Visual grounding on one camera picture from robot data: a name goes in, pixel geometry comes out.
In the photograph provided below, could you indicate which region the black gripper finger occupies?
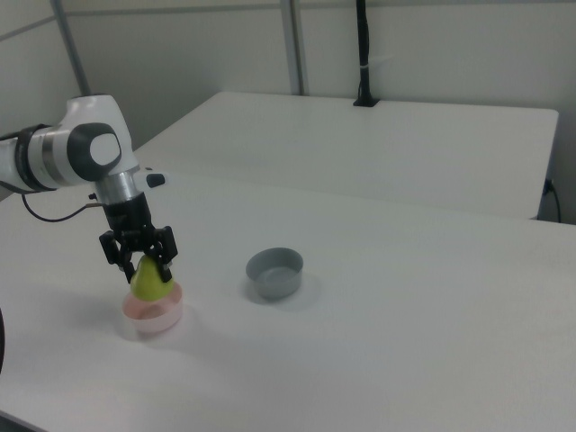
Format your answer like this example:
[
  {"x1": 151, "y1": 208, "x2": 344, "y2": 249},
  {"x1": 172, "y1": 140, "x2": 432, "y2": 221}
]
[
  {"x1": 98, "y1": 230, "x2": 137, "y2": 285},
  {"x1": 150, "y1": 225, "x2": 178, "y2": 282}
]

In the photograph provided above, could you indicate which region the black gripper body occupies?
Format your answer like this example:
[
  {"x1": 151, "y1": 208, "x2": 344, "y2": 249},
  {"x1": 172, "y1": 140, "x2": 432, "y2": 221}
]
[{"x1": 102, "y1": 192, "x2": 158, "y2": 248}]

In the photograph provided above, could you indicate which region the green pear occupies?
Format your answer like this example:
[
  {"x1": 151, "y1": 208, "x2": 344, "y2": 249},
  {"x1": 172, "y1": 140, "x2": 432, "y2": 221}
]
[{"x1": 129, "y1": 255, "x2": 176, "y2": 303}]

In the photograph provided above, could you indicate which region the pink plastic bowl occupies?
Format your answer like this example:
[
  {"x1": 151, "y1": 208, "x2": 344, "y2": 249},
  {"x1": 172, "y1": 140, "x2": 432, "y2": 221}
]
[{"x1": 121, "y1": 281, "x2": 186, "y2": 335}]

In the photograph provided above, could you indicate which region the grey plastic bowl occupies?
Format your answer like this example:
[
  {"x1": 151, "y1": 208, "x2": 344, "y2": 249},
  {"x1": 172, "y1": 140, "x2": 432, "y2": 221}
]
[{"x1": 245, "y1": 246, "x2": 305, "y2": 302}]

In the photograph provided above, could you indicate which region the white adjoining table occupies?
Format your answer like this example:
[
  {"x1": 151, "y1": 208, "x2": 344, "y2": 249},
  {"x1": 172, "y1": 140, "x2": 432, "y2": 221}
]
[{"x1": 131, "y1": 91, "x2": 560, "y2": 221}]

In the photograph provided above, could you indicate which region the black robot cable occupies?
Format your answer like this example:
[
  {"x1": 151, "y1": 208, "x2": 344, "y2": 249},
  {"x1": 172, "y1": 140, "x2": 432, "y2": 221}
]
[{"x1": 19, "y1": 190, "x2": 108, "y2": 223}]

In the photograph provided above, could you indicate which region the grey partition post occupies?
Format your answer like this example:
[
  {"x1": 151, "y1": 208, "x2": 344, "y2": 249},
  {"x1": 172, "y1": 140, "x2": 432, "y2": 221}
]
[
  {"x1": 48, "y1": 0, "x2": 93, "y2": 98},
  {"x1": 279, "y1": 0, "x2": 312, "y2": 96}
]

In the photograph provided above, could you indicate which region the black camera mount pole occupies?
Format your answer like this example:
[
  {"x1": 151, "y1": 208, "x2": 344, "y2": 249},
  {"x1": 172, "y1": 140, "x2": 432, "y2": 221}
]
[{"x1": 352, "y1": 0, "x2": 380, "y2": 108}]

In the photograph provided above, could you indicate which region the black wall cable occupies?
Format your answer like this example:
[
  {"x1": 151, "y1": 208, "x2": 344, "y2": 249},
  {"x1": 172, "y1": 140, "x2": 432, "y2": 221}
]
[{"x1": 541, "y1": 177, "x2": 563, "y2": 223}]

